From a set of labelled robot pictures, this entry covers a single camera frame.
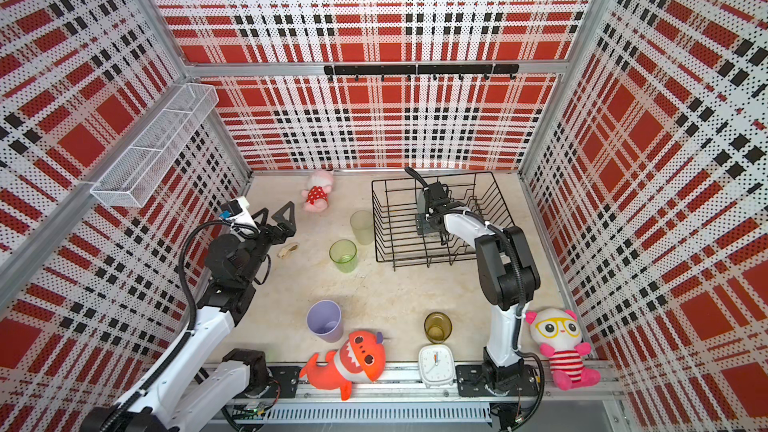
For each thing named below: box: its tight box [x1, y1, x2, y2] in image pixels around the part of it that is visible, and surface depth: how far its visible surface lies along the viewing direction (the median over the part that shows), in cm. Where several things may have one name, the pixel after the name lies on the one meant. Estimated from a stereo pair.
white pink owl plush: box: [526, 308, 601, 390], surface depth 75 cm
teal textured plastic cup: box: [416, 212, 441, 235], surface depth 92 cm
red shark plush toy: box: [299, 330, 386, 401], surface depth 72 cm
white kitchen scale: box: [418, 344, 455, 389], surface depth 76 cm
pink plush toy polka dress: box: [301, 170, 334, 213], surface depth 110 cm
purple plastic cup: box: [306, 300, 343, 343], surface depth 76 cm
